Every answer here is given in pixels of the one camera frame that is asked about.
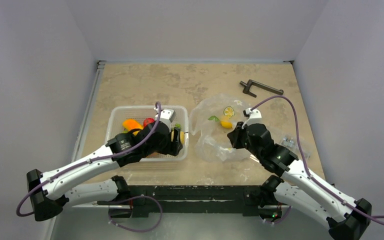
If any red apple in basket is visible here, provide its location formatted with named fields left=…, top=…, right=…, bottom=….
left=142, top=117, right=155, bottom=128

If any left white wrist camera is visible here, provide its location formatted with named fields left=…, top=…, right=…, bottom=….
left=159, top=108, right=176, bottom=130

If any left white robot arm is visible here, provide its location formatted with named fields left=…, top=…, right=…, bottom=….
left=26, top=121, right=187, bottom=222

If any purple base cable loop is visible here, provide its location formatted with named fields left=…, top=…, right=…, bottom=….
left=107, top=195, right=164, bottom=232

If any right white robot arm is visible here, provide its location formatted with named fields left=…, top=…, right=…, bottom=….
left=227, top=122, right=372, bottom=240

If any black base frame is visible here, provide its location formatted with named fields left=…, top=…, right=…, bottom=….
left=97, top=184, right=294, bottom=219

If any white plastic basket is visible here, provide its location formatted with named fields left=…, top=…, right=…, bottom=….
left=104, top=105, right=189, bottom=163

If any black clamp tool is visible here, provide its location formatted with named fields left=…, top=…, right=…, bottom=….
left=239, top=79, right=284, bottom=98

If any yellow lemon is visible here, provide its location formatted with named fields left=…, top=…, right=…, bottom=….
left=170, top=129, right=185, bottom=145

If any aluminium rail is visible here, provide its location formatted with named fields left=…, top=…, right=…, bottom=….
left=41, top=60, right=107, bottom=240

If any clear printed plastic bag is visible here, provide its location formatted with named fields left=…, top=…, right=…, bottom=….
left=189, top=93, right=251, bottom=163

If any orange mango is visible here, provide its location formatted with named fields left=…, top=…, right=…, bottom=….
left=122, top=118, right=143, bottom=131

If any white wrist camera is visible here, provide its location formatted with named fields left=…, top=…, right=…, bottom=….
left=241, top=107, right=262, bottom=129
left=159, top=108, right=176, bottom=130

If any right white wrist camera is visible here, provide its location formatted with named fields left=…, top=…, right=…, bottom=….
left=241, top=107, right=262, bottom=129

